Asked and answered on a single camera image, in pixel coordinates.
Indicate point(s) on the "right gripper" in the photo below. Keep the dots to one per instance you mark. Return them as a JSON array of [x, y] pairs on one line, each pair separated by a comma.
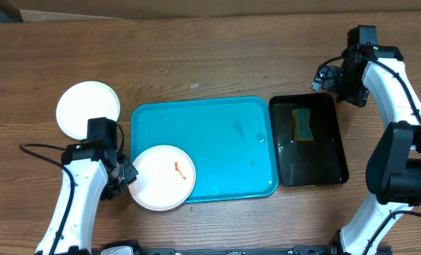
[[332, 76]]

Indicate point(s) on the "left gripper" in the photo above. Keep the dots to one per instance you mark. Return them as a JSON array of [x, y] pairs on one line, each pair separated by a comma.
[[131, 172]]

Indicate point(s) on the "white plate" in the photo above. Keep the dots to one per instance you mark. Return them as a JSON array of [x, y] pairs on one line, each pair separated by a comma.
[[84, 101], [165, 180]]

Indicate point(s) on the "yellow green sponge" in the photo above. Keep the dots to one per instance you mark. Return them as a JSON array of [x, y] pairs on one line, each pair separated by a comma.
[[301, 119]]

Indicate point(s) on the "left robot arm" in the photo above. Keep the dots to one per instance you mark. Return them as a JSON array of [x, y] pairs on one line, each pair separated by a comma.
[[94, 169]]

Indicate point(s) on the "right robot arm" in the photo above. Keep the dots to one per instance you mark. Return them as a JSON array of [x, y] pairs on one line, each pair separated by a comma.
[[393, 172]]

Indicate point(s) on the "black water tray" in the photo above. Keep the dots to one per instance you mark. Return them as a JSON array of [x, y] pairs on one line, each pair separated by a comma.
[[318, 162]]

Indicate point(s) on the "blue plastic tray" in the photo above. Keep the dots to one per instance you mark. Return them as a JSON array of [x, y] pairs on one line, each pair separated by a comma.
[[229, 141]]

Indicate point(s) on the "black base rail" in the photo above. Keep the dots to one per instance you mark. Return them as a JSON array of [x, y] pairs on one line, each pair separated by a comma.
[[296, 250]]

